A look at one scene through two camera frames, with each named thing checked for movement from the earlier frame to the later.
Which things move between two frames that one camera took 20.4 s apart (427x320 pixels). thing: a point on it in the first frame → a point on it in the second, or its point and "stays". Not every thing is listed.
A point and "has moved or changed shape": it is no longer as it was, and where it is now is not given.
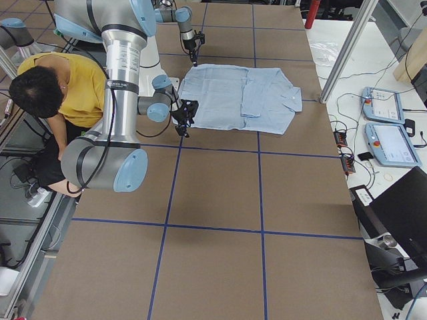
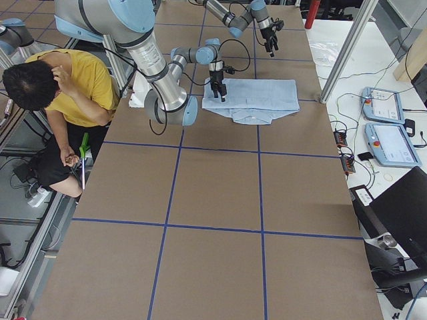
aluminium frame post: [348, 51] stays
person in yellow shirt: [69, 95] stays
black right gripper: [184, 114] → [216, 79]
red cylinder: [313, 8] stays
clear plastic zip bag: [324, 53] stays
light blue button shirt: [258, 99] has moved or changed shape
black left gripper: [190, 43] → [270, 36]
